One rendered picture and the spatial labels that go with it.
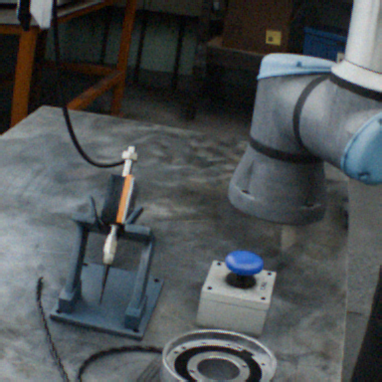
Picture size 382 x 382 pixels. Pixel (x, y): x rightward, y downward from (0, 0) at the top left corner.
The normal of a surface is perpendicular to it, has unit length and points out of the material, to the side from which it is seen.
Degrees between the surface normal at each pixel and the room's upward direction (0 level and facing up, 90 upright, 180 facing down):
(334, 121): 86
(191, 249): 0
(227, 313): 90
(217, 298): 90
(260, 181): 72
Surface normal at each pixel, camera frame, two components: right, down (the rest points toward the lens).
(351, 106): -0.54, 0.20
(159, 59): -0.20, 0.36
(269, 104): -0.83, 0.11
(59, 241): 0.14, -0.91
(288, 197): 0.10, 0.11
